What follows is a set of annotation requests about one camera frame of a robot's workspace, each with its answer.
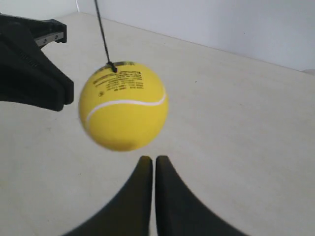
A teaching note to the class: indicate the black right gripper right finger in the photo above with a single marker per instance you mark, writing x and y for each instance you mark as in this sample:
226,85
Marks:
179,212

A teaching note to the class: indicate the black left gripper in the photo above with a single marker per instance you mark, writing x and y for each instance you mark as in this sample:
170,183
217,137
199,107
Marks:
33,79

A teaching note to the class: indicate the yellow ball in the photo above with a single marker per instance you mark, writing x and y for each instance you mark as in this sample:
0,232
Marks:
123,110

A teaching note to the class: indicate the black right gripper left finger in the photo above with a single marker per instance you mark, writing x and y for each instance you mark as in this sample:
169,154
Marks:
128,213

